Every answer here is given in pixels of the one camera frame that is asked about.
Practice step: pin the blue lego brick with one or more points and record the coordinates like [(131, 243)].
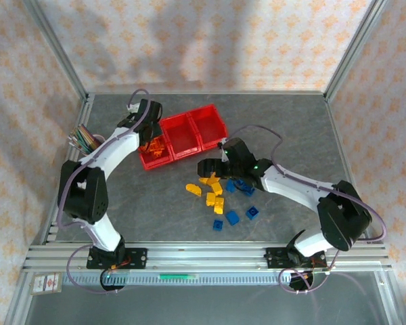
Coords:
[(232, 217), (239, 183), (218, 224), (252, 212), (245, 191), (230, 185)]

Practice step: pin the orange lattice lego piece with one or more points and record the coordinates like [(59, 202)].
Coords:
[(157, 149)]

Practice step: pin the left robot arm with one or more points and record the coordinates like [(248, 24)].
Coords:
[(81, 193)]

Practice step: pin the green label strip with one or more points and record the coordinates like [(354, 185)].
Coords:
[(179, 276)]

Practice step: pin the red and white card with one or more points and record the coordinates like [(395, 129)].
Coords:
[(45, 283)]

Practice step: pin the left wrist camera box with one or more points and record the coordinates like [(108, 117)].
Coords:
[(132, 107)]

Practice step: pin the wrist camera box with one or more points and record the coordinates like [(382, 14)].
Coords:
[(132, 107), (223, 141)]

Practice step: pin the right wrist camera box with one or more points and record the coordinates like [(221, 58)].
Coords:
[(223, 141)]

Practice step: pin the aluminium table end rail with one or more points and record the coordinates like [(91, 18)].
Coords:
[(206, 92)]

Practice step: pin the aluminium table side rail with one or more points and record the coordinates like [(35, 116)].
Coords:
[(83, 118), (340, 135)]

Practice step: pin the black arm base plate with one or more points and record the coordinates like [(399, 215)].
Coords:
[(274, 259), (138, 259)]

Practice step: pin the aluminium mounting rail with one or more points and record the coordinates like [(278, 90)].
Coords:
[(206, 257)]

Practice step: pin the aluminium frame post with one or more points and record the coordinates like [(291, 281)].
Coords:
[(60, 50), (353, 50)]

